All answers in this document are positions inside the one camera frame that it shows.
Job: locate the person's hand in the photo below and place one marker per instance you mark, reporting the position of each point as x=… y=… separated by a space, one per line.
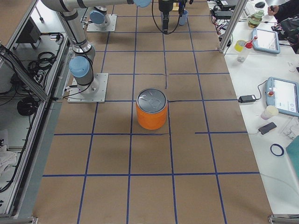
x=273 y=10

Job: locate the black power adapter brick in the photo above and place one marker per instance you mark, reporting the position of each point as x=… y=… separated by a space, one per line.
x=247 y=99

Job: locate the near teach pendant tablet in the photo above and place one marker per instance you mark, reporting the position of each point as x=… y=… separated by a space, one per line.
x=284 y=95

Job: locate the light blue plastic cup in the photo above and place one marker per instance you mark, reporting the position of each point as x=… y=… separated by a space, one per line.
x=183 y=18

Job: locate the far teach pendant tablet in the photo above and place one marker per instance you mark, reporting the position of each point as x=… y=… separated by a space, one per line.
x=265 y=41

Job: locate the yellow tape roll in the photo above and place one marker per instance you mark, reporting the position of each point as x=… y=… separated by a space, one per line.
x=239 y=45

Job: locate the orange canister with grey lid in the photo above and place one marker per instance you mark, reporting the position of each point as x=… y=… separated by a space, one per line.
x=151 y=108

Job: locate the teach pendant tablet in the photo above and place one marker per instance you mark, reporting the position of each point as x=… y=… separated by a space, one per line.
x=284 y=95
x=265 y=41

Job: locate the black smartphone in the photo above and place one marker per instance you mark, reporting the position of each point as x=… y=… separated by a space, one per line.
x=267 y=128

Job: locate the white crumpled cloth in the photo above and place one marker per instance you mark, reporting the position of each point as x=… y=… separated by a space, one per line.
x=7 y=159

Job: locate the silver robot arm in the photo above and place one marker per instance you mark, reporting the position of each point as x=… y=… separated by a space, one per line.
x=139 y=3
x=81 y=66

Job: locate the aluminium frame post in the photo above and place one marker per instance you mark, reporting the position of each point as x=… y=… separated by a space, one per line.
x=232 y=24

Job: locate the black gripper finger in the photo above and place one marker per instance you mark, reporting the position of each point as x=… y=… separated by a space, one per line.
x=165 y=23
x=181 y=9

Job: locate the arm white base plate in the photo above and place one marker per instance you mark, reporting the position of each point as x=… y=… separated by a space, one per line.
x=102 y=23
x=96 y=92

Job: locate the clear bottle red cap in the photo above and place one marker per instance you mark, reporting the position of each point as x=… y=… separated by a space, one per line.
x=245 y=52

